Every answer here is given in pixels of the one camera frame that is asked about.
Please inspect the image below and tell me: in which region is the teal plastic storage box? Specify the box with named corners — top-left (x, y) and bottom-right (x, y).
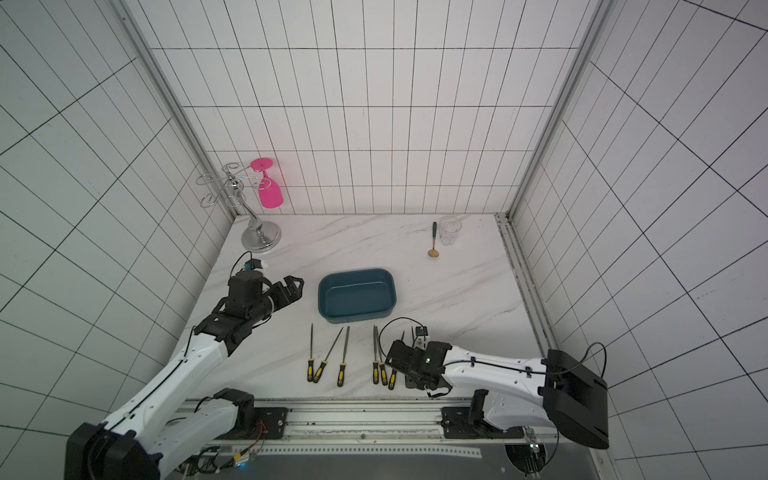
top-left (318, 268), bottom-right (397, 324)

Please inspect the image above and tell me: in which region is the gold spoon black handle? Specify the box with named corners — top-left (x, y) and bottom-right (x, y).
top-left (428, 222), bottom-right (439, 258)

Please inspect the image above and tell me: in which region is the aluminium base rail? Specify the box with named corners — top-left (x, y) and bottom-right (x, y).
top-left (173, 395), bottom-right (607, 460)

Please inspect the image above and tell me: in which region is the chrome glass holder stand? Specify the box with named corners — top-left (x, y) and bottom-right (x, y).
top-left (195, 162), bottom-right (282, 253)

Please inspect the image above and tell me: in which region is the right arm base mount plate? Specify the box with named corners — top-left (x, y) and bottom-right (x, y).
top-left (440, 407), bottom-right (524, 440)

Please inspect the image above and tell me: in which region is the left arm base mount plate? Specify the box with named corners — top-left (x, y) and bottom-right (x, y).
top-left (245, 407), bottom-right (289, 441)

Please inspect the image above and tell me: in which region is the pink plastic wine glass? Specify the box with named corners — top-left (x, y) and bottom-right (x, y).
top-left (250, 158), bottom-right (284, 209)

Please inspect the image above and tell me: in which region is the file tool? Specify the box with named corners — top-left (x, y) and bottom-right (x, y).
top-left (388, 331), bottom-right (405, 390)
top-left (307, 324), bottom-right (315, 383)
top-left (336, 326), bottom-right (350, 388)
top-left (376, 325), bottom-right (389, 387)
top-left (372, 325), bottom-right (380, 385)
top-left (311, 327), bottom-right (344, 383)

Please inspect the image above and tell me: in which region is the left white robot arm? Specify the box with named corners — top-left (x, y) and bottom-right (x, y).
top-left (64, 270), bottom-right (304, 479)

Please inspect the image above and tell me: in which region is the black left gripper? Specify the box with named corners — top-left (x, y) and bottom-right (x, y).
top-left (248, 276), bottom-right (305, 323)

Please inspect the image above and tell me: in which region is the clear glass cup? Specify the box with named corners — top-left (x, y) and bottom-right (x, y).
top-left (438, 216), bottom-right (462, 246)

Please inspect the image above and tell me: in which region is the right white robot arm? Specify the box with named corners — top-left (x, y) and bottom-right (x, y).
top-left (384, 340), bottom-right (610, 450)

